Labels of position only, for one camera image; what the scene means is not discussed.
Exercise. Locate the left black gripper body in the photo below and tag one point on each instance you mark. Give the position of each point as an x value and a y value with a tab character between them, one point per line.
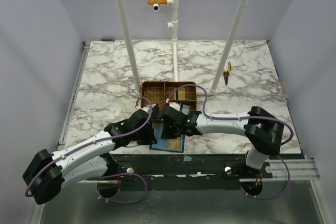
144	137

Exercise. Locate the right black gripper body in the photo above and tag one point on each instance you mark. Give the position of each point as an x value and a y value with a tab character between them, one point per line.
167	130

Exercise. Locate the white diamond credit card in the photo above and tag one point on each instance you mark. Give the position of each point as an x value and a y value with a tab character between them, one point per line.
184	109

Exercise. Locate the black VIP credit card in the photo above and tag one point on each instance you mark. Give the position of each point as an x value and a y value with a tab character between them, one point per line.
155	112

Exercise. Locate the blue leather card holder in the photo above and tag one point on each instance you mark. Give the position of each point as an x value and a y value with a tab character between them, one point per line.
171	145

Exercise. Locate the gold credit card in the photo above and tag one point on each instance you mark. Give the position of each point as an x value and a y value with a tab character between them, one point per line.
180	94

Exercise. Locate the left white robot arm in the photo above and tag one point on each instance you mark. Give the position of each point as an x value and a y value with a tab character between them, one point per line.
49	172

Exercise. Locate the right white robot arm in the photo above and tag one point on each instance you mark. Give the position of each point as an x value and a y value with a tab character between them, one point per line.
263	130

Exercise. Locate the woven brown divided tray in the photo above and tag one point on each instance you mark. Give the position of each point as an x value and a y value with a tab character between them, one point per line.
157	92

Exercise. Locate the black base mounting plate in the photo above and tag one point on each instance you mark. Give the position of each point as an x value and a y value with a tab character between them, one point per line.
182	172

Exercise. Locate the small blue white ball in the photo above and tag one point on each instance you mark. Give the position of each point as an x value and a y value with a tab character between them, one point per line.
156	7

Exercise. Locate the orange hook peg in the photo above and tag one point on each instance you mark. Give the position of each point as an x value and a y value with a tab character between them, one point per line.
157	2

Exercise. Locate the centre white pipe stand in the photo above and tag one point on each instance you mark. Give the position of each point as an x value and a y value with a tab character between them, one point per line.
173	25

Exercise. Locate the left white slanted pipe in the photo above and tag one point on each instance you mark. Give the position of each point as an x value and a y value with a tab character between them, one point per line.
128	42

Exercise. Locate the white slanted pipe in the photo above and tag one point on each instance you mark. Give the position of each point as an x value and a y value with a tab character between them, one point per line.
128	42
240	10

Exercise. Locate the right white slanted pipe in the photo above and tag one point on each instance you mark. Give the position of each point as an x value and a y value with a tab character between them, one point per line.
240	10

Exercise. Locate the yellow handled pliers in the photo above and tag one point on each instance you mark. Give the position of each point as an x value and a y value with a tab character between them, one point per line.
227	72

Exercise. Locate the aluminium rail frame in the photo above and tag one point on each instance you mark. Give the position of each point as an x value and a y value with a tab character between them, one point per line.
104	91

